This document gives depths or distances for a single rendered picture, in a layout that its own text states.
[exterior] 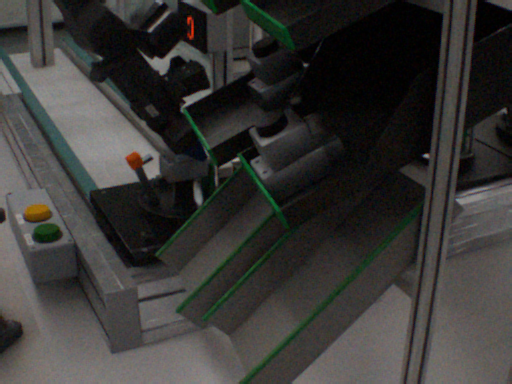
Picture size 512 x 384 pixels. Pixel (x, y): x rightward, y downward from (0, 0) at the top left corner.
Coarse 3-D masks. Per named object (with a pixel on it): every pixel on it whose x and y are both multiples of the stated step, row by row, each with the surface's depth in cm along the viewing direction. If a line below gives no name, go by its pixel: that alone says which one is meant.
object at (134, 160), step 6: (126, 156) 112; (132, 156) 111; (138, 156) 111; (144, 156) 113; (150, 156) 112; (132, 162) 111; (138, 162) 111; (144, 162) 112; (132, 168) 111; (138, 168) 112; (138, 174) 112; (144, 174) 113; (144, 180) 113; (144, 186) 113; (150, 186) 114; (150, 192) 114; (150, 198) 114
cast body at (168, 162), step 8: (168, 152) 115; (160, 160) 115; (168, 160) 114; (176, 160) 112; (184, 160) 113; (192, 160) 114; (208, 160) 117; (160, 168) 116; (168, 168) 112; (176, 168) 113; (184, 168) 113; (192, 168) 114; (200, 168) 115; (208, 168) 117; (168, 176) 113; (176, 176) 113; (184, 176) 114; (192, 176) 115; (200, 176) 115
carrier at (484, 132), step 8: (504, 112) 151; (488, 120) 156; (496, 120) 156; (504, 120) 151; (480, 128) 152; (488, 128) 152; (496, 128) 149; (504, 128) 146; (480, 136) 148; (488, 136) 148; (496, 136) 148; (504, 136) 146; (488, 144) 144; (496, 144) 144; (504, 144) 144; (504, 152) 140
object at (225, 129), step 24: (360, 24) 77; (312, 48) 91; (336, 48) 78; (312, 72) 78; (336, 72) 79; (216, 96) 90; (240, 96) 90; (312, 96) 79; (192, 120) 85; (216, 120) 88; (240, 120) 85; (216, 144) 78; (240, 144) 79
